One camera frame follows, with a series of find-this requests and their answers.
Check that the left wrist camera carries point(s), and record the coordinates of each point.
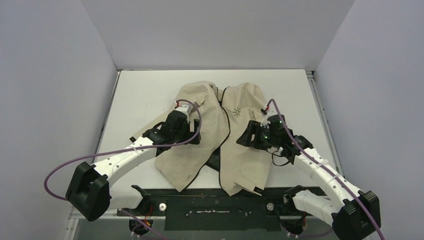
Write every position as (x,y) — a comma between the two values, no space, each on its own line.
(185,108)

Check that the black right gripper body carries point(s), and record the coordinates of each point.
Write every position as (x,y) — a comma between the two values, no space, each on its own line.
(250,134)

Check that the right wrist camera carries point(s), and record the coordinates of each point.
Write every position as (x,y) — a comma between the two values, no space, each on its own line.
(266,113)

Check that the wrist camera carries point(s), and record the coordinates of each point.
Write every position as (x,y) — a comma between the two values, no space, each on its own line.
(185,108)
(266,113)

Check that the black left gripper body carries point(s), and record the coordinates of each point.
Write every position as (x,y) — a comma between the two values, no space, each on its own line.
(185,134)

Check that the beige zip jacket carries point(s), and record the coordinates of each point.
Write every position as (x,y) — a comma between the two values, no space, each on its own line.
(225,115)

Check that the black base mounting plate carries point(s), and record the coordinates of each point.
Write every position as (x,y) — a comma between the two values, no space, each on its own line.
(212,209)

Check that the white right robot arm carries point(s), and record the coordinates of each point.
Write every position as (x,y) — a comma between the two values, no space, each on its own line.
(352,213)

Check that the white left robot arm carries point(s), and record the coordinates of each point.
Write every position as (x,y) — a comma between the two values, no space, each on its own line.
(91,187)

